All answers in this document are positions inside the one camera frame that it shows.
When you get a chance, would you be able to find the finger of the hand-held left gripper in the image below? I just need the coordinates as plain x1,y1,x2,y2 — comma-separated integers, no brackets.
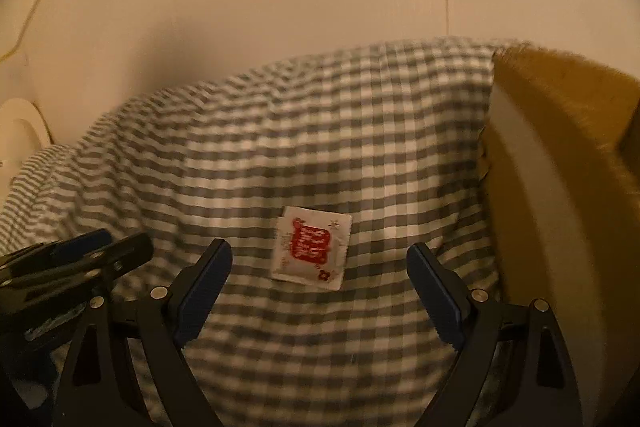
0,228,113,279
0,233,153,303

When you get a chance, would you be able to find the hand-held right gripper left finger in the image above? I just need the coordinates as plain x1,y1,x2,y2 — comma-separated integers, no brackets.
60,238,233,427

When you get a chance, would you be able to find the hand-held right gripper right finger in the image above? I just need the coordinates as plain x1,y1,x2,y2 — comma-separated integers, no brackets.
406,242,583,427

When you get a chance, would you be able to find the red and white sachet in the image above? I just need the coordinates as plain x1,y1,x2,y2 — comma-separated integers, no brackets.
271,206,353,291

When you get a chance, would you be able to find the brown cardboard box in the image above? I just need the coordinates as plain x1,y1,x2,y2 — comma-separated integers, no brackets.
480,41,640,427

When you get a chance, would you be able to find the white rounded object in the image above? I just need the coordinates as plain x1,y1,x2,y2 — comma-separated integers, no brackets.
0,99,51,168

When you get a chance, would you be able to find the grey white checked blanket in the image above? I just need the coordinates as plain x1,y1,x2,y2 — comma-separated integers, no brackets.
0,36,506,427

